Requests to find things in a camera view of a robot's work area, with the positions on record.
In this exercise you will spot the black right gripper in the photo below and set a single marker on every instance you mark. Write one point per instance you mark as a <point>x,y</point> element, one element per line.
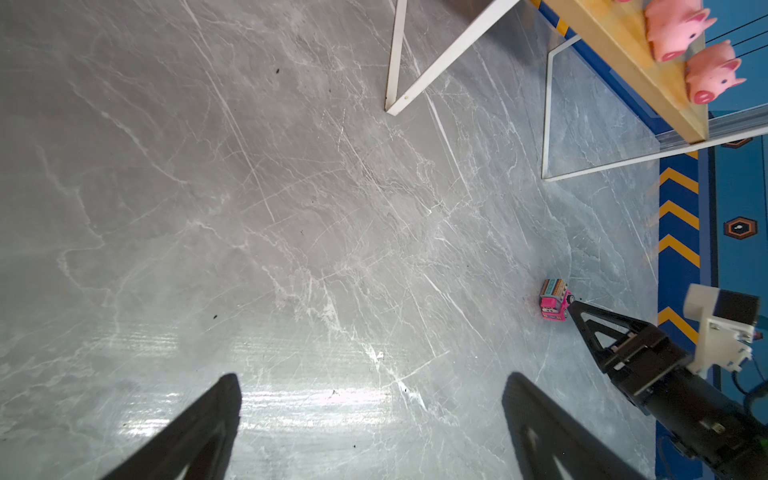
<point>645,365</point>

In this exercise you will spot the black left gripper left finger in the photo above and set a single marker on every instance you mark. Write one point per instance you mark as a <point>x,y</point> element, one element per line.
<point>197,444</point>

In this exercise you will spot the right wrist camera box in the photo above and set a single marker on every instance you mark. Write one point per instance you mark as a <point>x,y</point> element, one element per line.
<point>727,323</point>

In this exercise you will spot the pink pig toy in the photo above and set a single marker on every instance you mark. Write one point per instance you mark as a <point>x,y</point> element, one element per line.
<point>711,72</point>
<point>673,25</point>

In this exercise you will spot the pink toy car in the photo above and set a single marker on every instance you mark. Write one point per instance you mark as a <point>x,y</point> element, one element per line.
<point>555,297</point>

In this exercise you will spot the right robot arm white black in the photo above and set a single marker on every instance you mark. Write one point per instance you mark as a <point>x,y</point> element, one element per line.
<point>718,432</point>

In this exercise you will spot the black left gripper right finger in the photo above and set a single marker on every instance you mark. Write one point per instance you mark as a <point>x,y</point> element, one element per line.
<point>551,444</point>

